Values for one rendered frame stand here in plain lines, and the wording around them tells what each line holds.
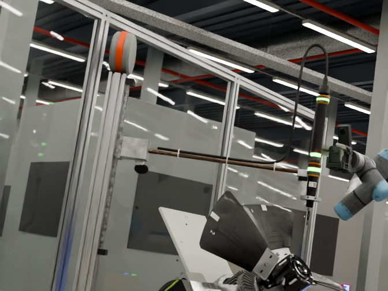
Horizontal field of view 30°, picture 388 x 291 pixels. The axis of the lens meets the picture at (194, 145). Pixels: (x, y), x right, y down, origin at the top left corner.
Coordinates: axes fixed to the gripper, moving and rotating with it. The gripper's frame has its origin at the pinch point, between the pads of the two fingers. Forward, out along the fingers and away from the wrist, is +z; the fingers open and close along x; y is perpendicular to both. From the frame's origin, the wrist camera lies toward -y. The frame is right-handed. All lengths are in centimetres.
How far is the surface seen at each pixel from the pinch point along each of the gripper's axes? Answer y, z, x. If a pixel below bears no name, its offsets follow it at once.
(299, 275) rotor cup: 46, 18, -7
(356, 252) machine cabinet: 21, -434, 193
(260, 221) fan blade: 30.2, 8.3, 17.2
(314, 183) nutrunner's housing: 15.4, 6.9, -1.8
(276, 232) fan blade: 33.3, 7.9, 10.2
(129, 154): 15, 45, 50
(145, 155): 14, 42, 45
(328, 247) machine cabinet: 22, -394, 203
